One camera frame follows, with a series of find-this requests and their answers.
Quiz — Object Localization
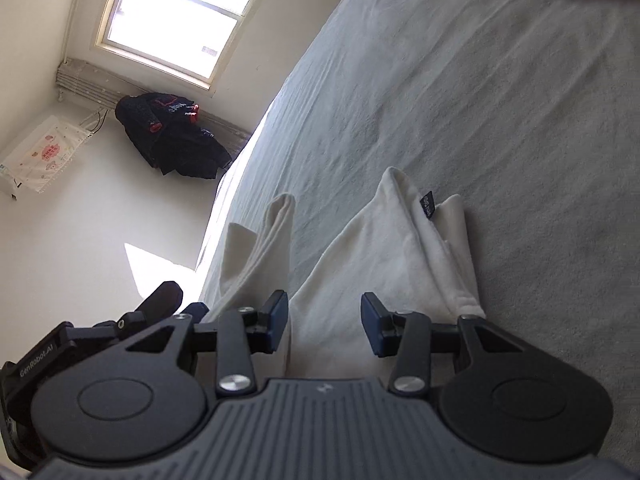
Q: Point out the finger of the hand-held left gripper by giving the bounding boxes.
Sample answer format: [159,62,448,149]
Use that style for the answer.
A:
[135,282,184,322]
[182,301,210,323]

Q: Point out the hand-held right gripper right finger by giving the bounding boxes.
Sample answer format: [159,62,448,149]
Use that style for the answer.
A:
[361,291,526,396]

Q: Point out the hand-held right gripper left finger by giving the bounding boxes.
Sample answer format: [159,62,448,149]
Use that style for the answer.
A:
[120,290,290,396]

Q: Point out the white t-shirt orange print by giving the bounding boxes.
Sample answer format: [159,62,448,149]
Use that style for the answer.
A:
[202,166,487,381]

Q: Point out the dark hanging jacket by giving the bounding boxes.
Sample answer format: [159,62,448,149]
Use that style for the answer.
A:
[115,92,233,181]

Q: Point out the white plastic bag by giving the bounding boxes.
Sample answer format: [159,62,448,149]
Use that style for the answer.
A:
[0,114,93,196]

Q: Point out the grey curtain behind jacket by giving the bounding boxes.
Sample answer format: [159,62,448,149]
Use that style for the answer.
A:
[55,59,253,147]

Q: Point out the bed with grey sheet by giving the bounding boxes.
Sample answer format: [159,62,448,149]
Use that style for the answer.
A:
[197,0,640,461]

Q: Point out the window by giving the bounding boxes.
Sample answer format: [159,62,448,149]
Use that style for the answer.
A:
[92,0,291,86]

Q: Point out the black wall cables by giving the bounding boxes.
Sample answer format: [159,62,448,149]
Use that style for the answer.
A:
[82,107,109,134]

